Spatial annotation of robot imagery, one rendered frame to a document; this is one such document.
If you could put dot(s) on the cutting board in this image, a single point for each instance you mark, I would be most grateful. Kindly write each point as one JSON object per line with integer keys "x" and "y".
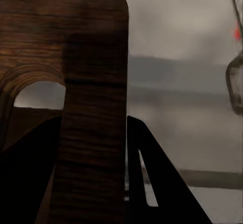
{"x": 83, "y": 45}

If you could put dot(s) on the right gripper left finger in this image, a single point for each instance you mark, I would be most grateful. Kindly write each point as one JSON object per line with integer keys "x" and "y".
{"x": 25, "y": 171}

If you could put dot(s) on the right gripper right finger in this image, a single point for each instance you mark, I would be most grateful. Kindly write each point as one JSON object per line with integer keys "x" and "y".
{"x": 176, "y": 203}

